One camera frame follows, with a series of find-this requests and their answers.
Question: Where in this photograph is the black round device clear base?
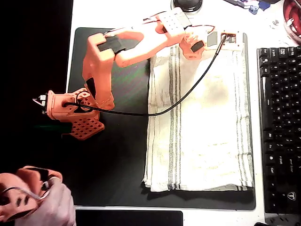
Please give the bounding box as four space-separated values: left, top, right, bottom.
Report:
171 0 203 15

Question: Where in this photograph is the white striped towel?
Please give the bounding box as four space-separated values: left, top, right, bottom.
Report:
143 43 255 193

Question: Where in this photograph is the black desk mat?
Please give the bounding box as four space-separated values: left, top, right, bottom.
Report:
58 27 256 211

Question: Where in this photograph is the white leader arm wire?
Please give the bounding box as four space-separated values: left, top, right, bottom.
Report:
1 180 52 201

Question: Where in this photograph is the orange camera mount with board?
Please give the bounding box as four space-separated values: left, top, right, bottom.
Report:
220 30 243 48

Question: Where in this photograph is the black camera cable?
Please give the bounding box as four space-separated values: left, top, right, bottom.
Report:
63 35 227 117

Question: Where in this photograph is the red bowl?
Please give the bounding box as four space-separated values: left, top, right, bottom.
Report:
283 0 301 44

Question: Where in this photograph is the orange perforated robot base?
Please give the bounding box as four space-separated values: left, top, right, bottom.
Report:
46 88 105 141

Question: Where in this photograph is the person's hand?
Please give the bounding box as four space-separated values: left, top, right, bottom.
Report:
14 176 77 226

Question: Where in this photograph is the controller board white connector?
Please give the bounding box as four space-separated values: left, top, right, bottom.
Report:
32 93 49 114

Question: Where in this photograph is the green clamp bar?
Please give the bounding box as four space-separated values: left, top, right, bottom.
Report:
34 124 72 132

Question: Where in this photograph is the red servo wire loop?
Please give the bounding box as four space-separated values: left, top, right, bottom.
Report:
143 11 166 23

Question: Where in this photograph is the black keyboard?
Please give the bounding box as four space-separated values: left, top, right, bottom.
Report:
256 46 301 215

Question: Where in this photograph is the dark blue object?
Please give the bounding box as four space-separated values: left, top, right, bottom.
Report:
257 0 271 11

